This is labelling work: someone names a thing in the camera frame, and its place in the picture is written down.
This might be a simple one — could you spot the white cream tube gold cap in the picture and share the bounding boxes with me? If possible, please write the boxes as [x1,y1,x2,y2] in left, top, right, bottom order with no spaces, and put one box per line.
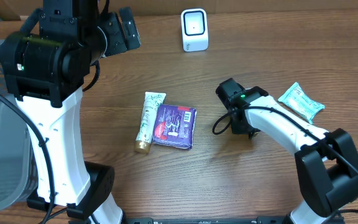
[134,92,166,154]

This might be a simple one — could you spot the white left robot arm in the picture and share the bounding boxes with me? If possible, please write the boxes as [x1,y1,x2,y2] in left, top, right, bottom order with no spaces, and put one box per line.
[0,0,140,224]

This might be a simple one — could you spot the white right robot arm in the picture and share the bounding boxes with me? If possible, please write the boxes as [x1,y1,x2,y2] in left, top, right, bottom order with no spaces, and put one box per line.
[217,84,358,223]

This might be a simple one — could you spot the purple pad package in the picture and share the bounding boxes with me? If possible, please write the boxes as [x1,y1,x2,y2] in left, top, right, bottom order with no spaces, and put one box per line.
[153,105,197,150]

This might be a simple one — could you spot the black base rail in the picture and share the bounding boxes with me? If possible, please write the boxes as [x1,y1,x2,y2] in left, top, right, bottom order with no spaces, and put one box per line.
[121,216,291,224]

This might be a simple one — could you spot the white barcode scanner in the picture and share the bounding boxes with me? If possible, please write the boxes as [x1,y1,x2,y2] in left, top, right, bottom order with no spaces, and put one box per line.
[180,8,209,52]

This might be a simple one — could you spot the grey plastic basket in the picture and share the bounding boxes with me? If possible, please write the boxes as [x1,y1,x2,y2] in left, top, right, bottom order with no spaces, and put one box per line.
[0,101,38,210]

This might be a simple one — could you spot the teal wet wipes pack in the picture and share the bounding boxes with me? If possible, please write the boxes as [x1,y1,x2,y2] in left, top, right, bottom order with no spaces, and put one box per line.
[278,82,325,124]

